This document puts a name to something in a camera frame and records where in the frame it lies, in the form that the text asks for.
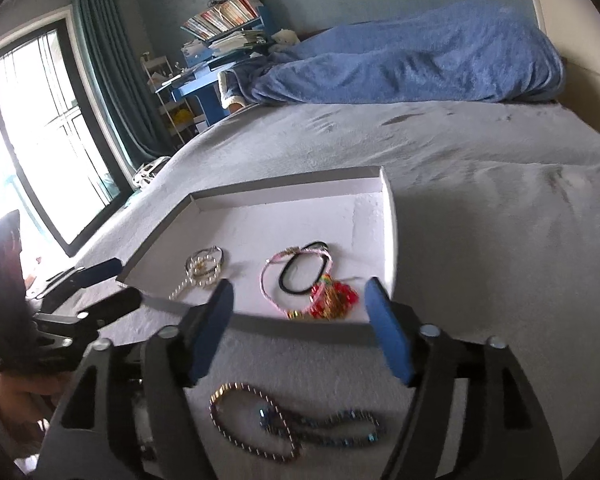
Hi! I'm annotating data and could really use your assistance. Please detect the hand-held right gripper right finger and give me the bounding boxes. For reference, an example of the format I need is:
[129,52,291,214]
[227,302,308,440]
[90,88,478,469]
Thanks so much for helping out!
[362,276,563,480]

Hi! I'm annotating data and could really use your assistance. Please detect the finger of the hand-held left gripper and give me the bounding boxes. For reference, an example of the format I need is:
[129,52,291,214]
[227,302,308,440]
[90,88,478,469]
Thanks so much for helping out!
[32,285,143,341]
[27,257,123,306]

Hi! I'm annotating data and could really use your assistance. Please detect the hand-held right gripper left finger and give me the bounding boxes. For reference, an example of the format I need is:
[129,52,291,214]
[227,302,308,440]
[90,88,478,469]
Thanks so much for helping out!
[37,277,236,480]

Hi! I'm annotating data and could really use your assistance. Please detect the pearl hairpin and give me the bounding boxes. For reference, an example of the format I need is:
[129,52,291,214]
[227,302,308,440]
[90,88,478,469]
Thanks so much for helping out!
[169,277,196,302]

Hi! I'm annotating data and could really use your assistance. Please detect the white pearl bracelet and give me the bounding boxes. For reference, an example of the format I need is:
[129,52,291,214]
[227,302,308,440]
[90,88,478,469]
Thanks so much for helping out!
[184,246,224,291]

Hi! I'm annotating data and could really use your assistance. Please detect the pink cord bracelet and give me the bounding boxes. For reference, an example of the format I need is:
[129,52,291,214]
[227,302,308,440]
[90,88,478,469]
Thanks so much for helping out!
[259,241,333,318]

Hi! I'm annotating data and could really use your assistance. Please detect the red beaded ornament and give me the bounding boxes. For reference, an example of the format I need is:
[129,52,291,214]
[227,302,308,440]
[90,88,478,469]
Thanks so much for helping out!
[287,272,363,321]

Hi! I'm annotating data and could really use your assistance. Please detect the dark purple bead bracelet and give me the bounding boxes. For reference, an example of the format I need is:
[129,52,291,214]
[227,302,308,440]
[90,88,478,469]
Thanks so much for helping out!
[209,382,306,462]

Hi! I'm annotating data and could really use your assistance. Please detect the silver ring hair clip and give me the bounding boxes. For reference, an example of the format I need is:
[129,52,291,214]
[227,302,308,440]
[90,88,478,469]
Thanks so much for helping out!
[195,245,225,281]

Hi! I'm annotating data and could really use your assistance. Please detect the black hair tie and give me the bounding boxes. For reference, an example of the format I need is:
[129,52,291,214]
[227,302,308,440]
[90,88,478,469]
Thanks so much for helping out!
[278,241,331,295]

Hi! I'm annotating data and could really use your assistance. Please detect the dark blue bead bracelet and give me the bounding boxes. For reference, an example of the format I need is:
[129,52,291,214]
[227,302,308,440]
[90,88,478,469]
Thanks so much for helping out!
[257,407,387,448]

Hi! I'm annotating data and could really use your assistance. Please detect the grey cardboard box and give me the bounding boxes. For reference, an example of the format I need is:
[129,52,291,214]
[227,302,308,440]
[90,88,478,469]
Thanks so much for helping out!
[116,165,398,348]

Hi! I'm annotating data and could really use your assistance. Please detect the person's left forearm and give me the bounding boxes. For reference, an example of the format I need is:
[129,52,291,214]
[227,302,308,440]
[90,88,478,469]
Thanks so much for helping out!
[0,370,51,476]

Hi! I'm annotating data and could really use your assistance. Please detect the person's left hand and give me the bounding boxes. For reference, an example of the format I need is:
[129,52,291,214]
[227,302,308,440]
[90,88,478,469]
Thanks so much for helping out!
[0,370,68,431]

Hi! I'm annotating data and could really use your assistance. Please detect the white shoes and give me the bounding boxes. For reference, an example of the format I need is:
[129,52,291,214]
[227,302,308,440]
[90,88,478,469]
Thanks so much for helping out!
[132,156,171,188]

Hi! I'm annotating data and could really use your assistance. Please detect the grey bed cover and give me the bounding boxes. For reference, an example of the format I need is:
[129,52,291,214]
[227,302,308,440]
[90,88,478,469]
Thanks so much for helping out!
[45,100,600,480]

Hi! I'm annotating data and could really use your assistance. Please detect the black framed window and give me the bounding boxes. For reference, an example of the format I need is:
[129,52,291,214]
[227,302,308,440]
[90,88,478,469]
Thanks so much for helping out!
[0,17,133,258]

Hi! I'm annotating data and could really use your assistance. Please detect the teal curtain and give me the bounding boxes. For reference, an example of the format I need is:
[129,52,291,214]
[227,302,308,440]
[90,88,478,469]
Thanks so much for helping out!
[70,0,176,161]

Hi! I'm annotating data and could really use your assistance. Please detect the white storage rack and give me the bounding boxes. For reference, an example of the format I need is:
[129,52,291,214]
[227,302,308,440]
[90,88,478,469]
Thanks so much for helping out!
[141,52,201,146]

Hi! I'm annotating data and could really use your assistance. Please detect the blue desk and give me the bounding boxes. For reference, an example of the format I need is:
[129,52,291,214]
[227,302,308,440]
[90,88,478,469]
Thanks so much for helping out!
[155,15,276,128]

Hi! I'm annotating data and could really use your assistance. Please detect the stack of papers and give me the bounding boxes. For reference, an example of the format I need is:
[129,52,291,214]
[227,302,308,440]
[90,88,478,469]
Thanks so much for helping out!
[210,30,271,53]

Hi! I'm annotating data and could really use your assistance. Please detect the blue blanket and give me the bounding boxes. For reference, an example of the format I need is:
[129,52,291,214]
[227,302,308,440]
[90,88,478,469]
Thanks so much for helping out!
[220,0,566,108]

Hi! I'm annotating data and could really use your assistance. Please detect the row of books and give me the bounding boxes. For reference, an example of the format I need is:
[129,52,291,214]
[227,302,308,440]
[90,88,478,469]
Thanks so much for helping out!
[181,0,266,38]

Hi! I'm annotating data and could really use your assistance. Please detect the beige padded headboard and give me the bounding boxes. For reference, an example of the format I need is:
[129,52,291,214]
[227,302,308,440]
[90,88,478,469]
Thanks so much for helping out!
[520,0,600,146]

